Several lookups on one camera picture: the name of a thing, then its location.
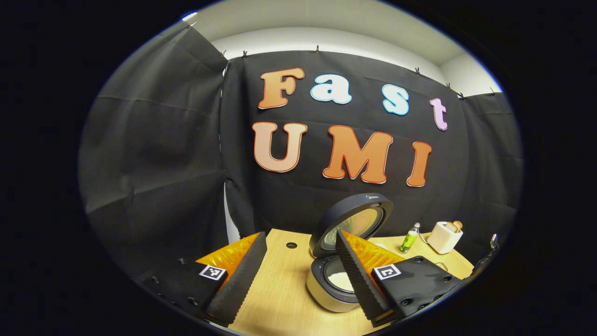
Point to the ceiling light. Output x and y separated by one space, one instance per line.
189 16

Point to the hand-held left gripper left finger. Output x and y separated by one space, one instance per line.
242 280

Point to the white toaster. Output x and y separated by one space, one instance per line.
440 239

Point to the toast slice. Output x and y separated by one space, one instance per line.
450 227
458 225

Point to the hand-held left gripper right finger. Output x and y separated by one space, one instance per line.
357 280

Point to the dark grey rice cooker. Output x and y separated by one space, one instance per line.
336 219

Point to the row of black cloth clips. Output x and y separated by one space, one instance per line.
317 49

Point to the green drink bottle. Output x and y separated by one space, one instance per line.
409 241

